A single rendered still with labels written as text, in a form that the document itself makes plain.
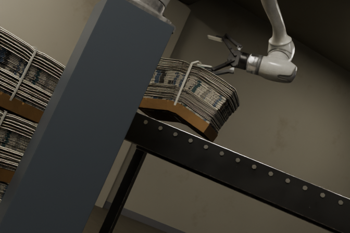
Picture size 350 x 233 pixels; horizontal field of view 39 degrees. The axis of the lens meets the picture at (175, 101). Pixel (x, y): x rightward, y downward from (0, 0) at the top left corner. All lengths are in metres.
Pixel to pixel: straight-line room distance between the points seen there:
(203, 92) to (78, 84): 0.85
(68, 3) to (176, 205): 2.65
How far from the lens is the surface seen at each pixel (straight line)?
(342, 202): 1.88
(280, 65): 2.17
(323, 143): 6.99
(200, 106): 2.04
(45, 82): 1.78
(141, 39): 1.36
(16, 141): 1.78
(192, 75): 2.09
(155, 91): 2.09
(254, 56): 2.20
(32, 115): 1.78
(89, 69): 1.31
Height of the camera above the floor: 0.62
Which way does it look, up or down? 8 degrees up
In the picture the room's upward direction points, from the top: 24 degrees clockwise
